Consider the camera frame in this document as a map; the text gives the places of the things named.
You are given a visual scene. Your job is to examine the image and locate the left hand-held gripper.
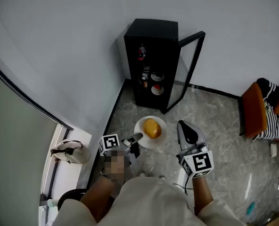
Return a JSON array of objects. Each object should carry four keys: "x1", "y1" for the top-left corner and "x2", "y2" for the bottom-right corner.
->
[{"x1": 98, "y1": 133, "x2": 144, "y2": 167}]

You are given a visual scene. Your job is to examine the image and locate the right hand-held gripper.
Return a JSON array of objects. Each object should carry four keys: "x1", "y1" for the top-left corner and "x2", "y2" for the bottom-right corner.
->
[{"x1": 176, "y1": 120, "x2": 214, "y2": 179}]

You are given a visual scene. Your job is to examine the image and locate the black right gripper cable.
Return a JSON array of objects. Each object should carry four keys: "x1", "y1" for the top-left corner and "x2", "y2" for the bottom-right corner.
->
[{"x1": 173, "y1": 183, "x2": 194, "y2": 196}]

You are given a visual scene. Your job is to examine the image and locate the person's right forearm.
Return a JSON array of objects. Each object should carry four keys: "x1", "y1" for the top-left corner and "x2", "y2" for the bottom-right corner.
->
[{"x1": 192, "y1": 177, "x2": 214, "y2": 216}]

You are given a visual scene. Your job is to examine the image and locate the person's cream shirt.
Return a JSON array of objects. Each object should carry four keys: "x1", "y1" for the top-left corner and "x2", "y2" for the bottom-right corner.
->
[{"x1": 51, "y1": 176, "x2": 246, "y2": 226}]

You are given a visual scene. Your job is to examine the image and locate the black mini fridge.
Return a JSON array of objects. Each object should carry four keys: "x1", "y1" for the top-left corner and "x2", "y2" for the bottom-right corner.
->
[{"x1": 123, "y1": 18, "x2": 206, "y2": 114}]

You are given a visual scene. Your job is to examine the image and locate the black white striped garment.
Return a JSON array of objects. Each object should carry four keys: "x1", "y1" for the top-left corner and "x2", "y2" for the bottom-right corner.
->
[{"x1": 252, "y1": 78, "x2": 279, "y2": 141}]

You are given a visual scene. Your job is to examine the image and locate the person's left forearm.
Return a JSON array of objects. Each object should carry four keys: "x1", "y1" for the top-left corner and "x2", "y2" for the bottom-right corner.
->
[{"x1": 80, "y1": 175, "x2": 118, "y2": 222}]

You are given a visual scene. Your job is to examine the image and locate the dark cola bottle, red label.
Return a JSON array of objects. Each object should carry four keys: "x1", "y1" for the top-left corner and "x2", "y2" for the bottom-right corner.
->
[{"x1": 137, "y1": 43, "x2": 147, "y2": 61}]

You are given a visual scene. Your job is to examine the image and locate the orange armchair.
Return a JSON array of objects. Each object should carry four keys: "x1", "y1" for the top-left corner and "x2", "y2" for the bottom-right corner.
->
[{"x1": 239, "y1": 81, "x2": 279, "y2": 148}]

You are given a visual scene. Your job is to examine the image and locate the wooden board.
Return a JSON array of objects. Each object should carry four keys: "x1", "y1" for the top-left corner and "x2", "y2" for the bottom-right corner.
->
[{"x1": 259, "y1": 210, "x2": 279, "y2": 226}]

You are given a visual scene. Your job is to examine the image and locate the teal item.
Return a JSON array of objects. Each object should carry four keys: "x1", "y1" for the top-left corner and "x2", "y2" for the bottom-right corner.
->
[{"x1": 246, "y1": 201, "x2": 256, "y2": 216}]

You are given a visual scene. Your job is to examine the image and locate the white plate with red food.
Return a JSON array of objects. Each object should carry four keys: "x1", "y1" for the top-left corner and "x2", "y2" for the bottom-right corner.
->
[{"x1": 151, "y1": 85, "x2": 165, "y2": 96}]

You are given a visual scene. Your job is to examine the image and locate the beige shoulder bag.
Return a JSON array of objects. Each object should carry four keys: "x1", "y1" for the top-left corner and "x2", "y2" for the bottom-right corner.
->
[{"x1": 50, "y1": 139, "x2": 92, "y2": 165}]

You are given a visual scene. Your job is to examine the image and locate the blurry orange-brown object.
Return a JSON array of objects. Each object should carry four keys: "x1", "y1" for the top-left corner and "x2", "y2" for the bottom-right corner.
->
[{"x1": 143, "y1": 118, "x2": 162, "y2": 139}]

